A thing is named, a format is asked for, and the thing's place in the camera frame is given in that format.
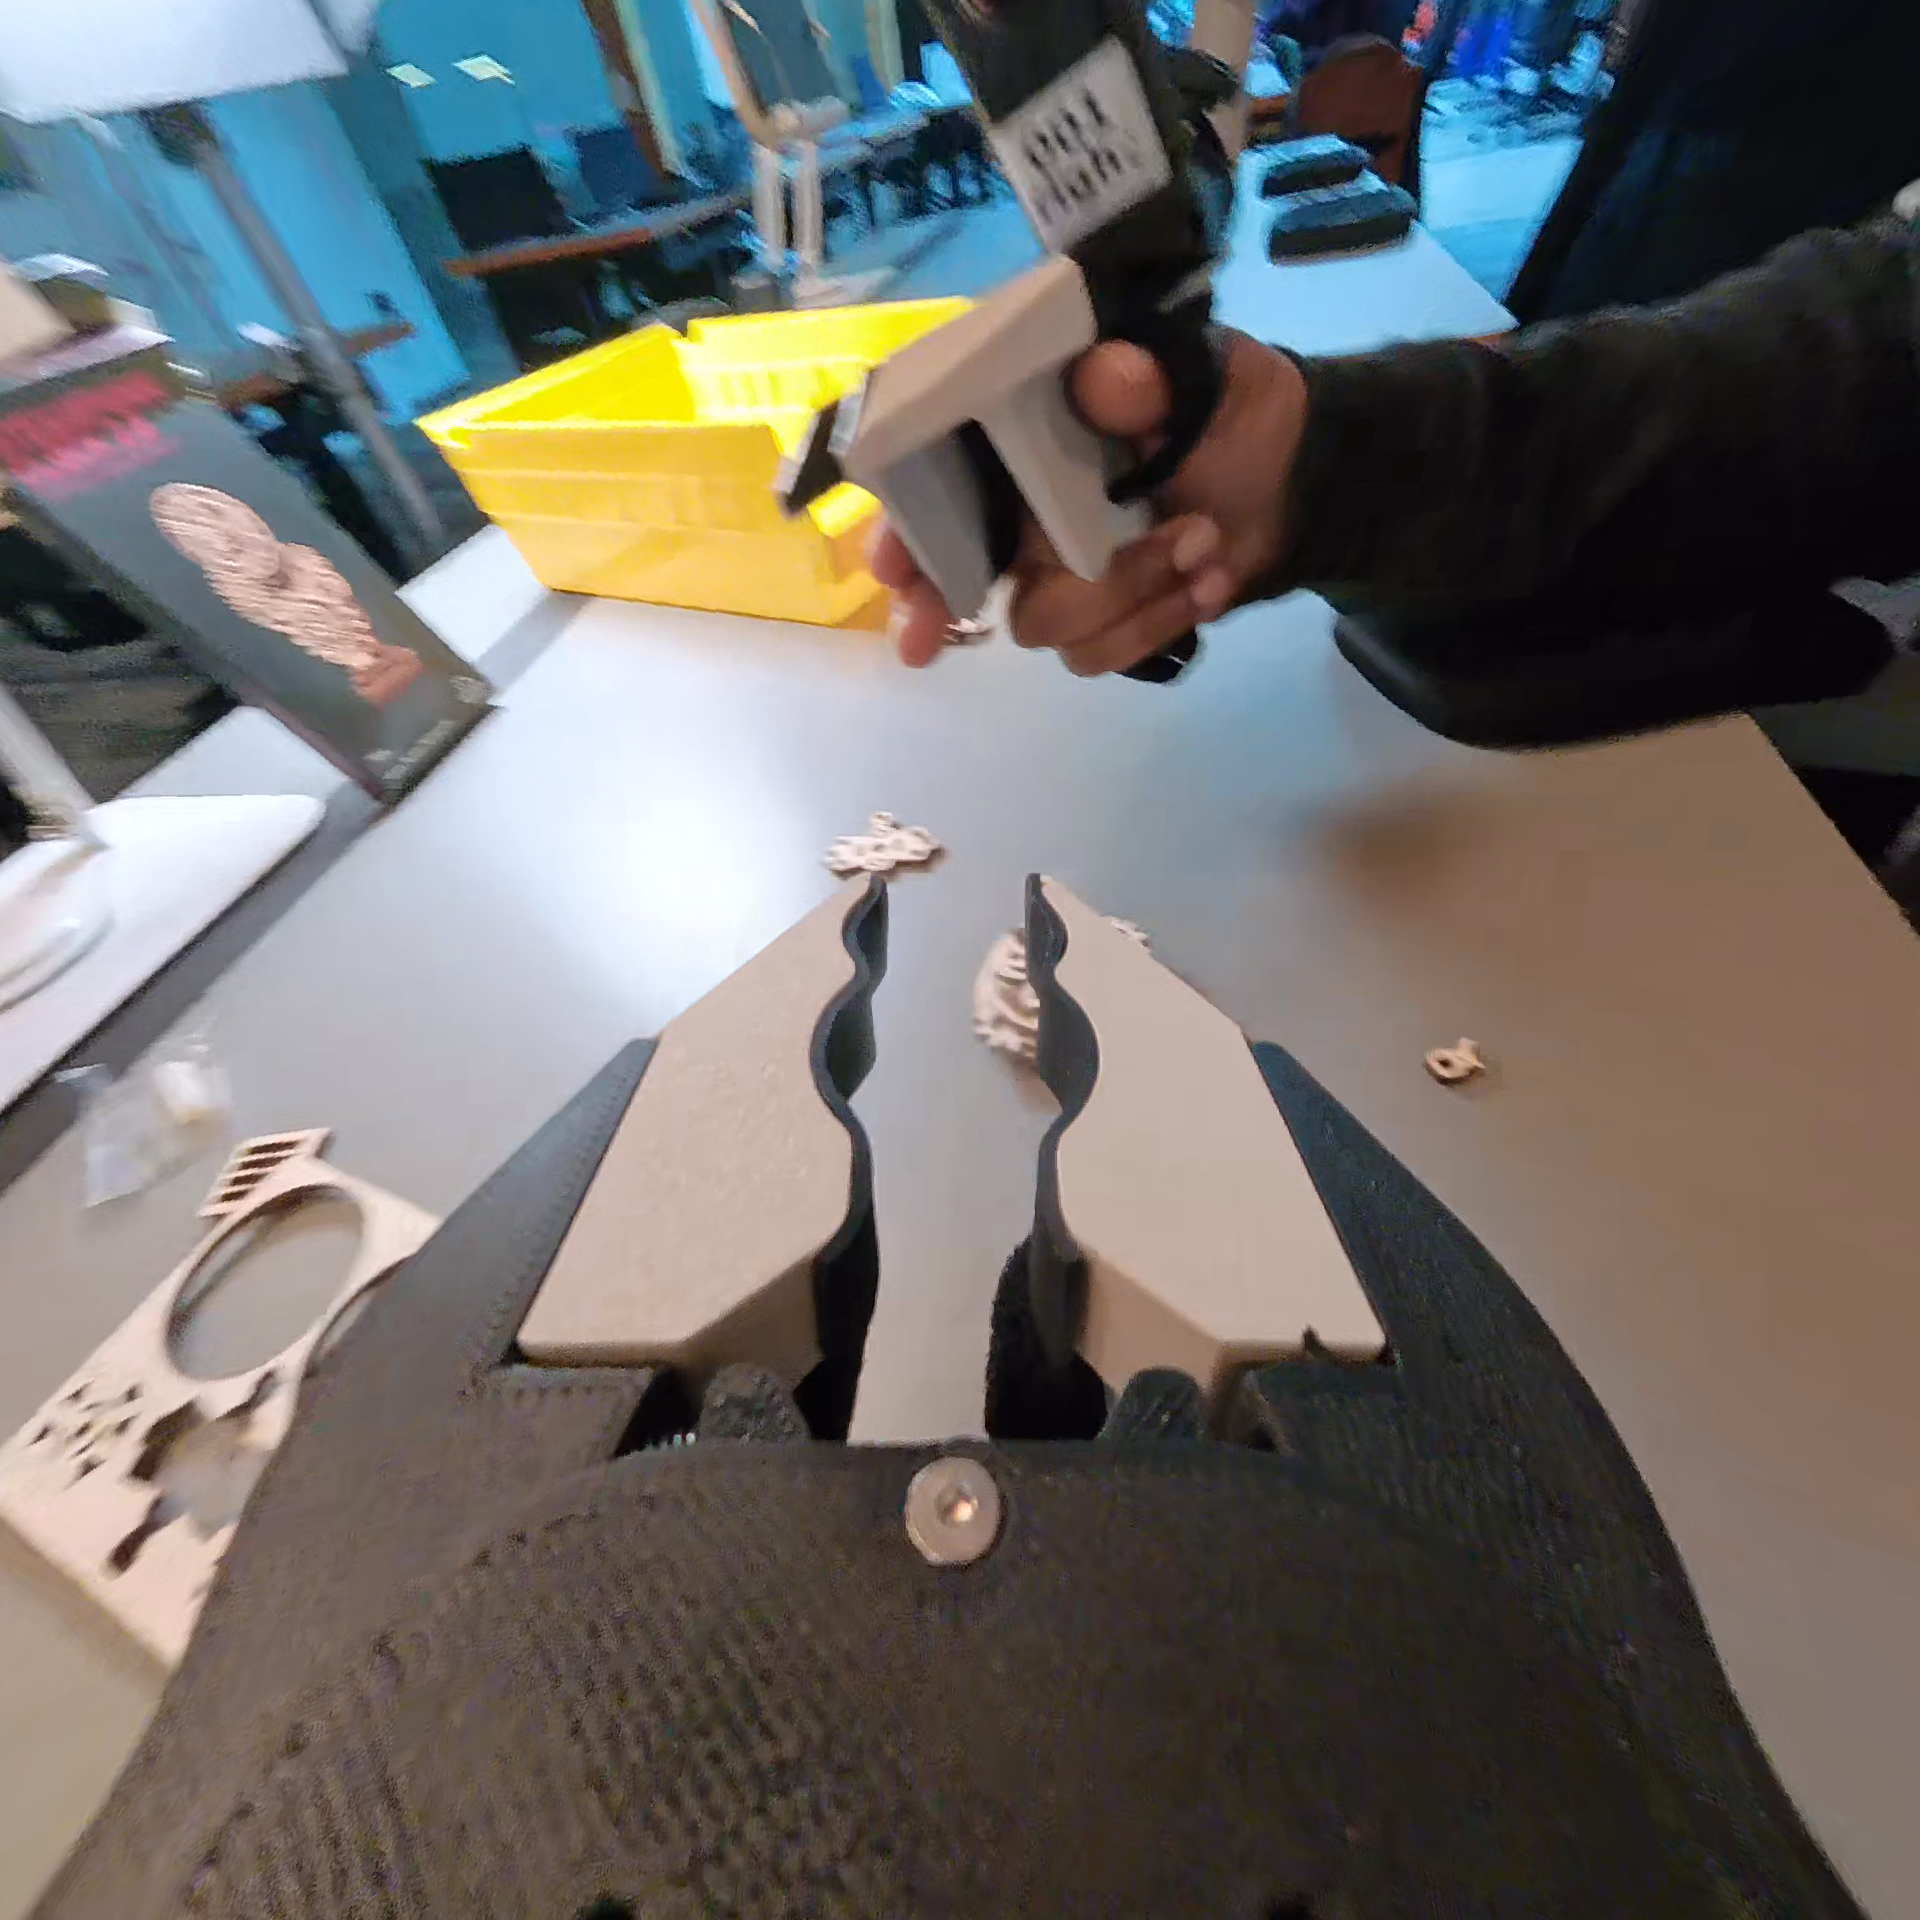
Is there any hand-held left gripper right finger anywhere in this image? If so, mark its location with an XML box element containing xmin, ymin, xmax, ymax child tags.
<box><xmin>988</xmin><ymin>873</ymin><xmax>1388</xmax><ymax>1427</ymax></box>

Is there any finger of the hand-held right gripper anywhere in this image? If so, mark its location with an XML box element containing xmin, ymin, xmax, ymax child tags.
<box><xmin>874</xmin><ymin>449</ymin><xmax>1001</xmax><ymax>607</ymax></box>
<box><xmin>777</xmin><ymin>251</ymin><xmax>1099</xmax><ymax>510</ymax></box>

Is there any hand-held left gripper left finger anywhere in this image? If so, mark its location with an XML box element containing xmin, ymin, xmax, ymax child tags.
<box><xmin>517</xmin><ymin>873</ymin><xmax>890</xmax><ymax>1398</ymax></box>

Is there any round wooden gear assembly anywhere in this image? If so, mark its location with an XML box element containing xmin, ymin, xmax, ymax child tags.
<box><xmin>971</xmin><ymin>920</ymin><xmax>1153</xmax><ymax>1071</ymax></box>

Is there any ornate wooden cross piece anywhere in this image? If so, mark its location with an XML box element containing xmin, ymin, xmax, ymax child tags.
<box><xmin>822</xmin><ymin>814</ymin><xmax>943</xmax><ymax>881</ymax></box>

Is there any wooden sheet with round holes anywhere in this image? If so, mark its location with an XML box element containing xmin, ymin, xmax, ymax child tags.
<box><xmin>0</xmin><ymin>1162</ymin><xmax>444</xmax><ymax>1673</ymax></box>

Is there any person's right forearm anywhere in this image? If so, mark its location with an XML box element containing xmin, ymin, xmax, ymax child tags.
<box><xmin>1283</xmin><ymin>211</ymin><xmax>1920</xmax><ymax>752</ymax></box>

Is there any long wooden desk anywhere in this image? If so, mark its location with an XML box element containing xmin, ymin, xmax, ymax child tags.
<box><xmin>442</xmin><ymin>192</ymin><xmax>751</xmax><ymax>289</ymax></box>

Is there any person's right hand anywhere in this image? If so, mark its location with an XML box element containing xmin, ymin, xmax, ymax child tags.
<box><xmin>867</xmin><ymin>334</ymin><xmax>1309</xmax><ymax>683</ymax></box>

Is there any brown office chair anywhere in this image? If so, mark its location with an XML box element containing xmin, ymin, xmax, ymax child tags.
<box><xmin>1295</xmin><ymin>36</ymin><xmax>1427</xmax><ymax>190</ymax></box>

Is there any yellow plastic bin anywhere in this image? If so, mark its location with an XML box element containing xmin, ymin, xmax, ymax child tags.
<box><xmin>415</xmin><ymin>295</ymin><xmax>975</xmax><ymax>633</ymax></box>

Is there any tall slanted display stand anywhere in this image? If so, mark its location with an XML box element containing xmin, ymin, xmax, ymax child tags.
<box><xmin>719</xmin><ymin>0</ymin><xmax>894</xmax><ymax>308</ymax></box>

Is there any clear plastic parts bag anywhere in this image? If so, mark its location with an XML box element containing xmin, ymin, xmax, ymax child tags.
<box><xmin>82</xmin><ymin>1043</ymin><xmax>233</xmax><ymax>1209</ymax></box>

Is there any white stand base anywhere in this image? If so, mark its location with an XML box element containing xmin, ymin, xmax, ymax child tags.
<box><xmin>0</xmin><ymin>705</ymin><xmax>327</xmax><ymax>1120</ymax></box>

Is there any person's black hoodie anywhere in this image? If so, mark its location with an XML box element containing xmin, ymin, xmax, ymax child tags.
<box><xmin>1505</xmin><ymin>0</ymin><xmax>1920</xmax><ymax>324</ymax></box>

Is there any grey light stand pole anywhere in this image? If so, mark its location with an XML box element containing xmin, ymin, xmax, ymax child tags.
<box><xmin>188</xmin><ymin>112</ymin><xmax>453</xmax><ymax>558</ymax></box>

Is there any black chair armrest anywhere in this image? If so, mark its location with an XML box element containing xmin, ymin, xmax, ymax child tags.
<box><xmin>1333</xmin><ymin>592</ymin><xmax>1895</xmax><ymax>752</ymax></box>

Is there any black puzzle box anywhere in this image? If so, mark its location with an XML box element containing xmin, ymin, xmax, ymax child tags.
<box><xmin>0</xmin><ymin>322</ymin><xmax>495</xmax><ymax>807</ymax></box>

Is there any white softbox lamp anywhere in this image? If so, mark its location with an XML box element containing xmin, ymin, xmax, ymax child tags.
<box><xmin>0</xmin><ymin>0</ymin><xmax>383</xmax><ymax>121</ymax></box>

